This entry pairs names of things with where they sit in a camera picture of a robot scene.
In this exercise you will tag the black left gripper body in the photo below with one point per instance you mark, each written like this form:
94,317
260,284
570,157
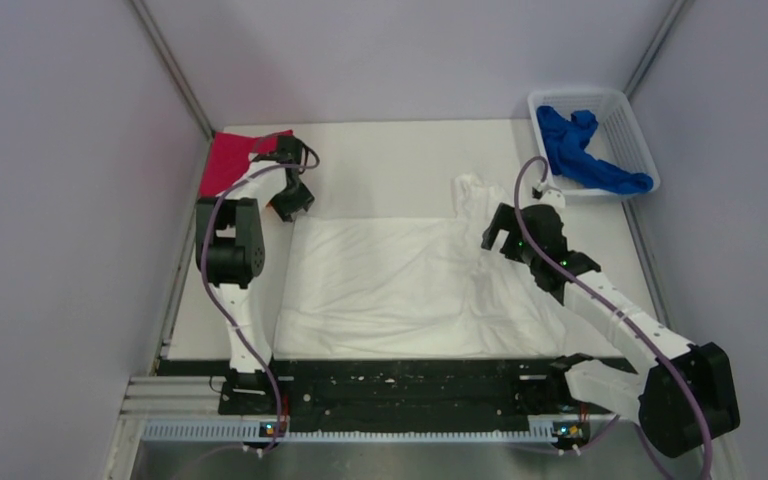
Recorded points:
291,199

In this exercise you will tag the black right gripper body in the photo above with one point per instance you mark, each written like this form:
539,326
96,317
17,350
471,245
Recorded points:
515,246

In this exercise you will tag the white printed t-shirt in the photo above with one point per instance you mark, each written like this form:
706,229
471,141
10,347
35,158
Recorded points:
415,288

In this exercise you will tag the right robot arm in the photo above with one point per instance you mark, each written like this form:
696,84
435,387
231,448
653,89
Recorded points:
675,391

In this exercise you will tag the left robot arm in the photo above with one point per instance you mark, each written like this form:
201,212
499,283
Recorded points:
231,252

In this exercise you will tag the magenta folded t-shirt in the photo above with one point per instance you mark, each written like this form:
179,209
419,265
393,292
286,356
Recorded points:
229,158

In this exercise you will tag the blue t-shirt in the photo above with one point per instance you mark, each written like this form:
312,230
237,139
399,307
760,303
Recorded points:
565,142

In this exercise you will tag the white plastic basket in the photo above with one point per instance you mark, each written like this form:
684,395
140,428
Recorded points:
617,139

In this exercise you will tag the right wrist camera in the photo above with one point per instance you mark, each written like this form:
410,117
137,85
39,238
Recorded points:
551,197

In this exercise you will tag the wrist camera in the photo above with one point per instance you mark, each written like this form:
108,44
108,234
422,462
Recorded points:
551,197
288,149

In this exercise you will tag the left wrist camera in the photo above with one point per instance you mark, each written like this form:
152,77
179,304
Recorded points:
288,149

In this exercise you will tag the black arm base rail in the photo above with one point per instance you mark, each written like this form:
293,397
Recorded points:
397,396

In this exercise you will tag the left corner metal post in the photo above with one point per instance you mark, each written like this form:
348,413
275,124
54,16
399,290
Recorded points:
161,48

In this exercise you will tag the corner metal post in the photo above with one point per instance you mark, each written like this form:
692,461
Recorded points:
161,48
670,21

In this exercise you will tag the white slotted cable duct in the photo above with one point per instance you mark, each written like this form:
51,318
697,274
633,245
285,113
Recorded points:
242,431

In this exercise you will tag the right corner metal post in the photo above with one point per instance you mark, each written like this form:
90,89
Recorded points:
670,21

